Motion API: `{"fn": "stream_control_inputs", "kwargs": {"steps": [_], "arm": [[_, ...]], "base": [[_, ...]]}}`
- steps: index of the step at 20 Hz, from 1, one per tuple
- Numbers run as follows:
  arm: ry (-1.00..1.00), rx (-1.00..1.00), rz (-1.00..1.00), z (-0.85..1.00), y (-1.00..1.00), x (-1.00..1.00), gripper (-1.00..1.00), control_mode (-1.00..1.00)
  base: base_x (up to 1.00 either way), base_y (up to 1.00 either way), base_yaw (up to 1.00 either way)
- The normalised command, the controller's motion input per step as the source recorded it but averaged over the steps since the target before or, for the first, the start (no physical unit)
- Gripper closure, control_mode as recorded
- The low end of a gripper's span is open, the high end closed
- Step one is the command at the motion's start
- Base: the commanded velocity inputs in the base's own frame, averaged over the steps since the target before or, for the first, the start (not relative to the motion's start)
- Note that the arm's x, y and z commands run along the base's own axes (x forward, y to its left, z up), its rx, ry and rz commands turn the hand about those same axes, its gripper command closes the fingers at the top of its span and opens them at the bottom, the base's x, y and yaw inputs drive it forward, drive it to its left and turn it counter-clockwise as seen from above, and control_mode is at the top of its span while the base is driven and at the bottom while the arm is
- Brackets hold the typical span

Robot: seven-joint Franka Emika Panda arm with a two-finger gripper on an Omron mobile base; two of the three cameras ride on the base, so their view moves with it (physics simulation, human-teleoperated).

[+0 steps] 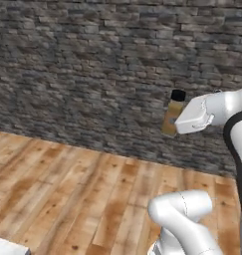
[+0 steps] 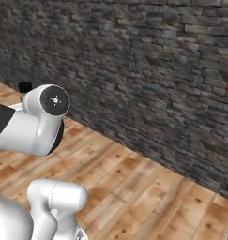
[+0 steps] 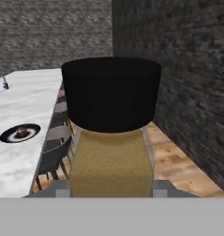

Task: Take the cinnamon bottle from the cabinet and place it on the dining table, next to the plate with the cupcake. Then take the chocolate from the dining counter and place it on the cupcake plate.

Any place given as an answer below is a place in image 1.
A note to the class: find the brown cinnamon bottle black cap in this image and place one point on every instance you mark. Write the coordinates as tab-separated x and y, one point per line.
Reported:
173	113

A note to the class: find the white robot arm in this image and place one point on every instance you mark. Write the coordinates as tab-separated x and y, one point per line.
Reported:
195	212

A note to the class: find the white counter corner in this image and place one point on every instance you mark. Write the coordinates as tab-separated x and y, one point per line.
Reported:
6	247

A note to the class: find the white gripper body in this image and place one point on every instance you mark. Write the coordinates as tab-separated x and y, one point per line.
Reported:
193	114

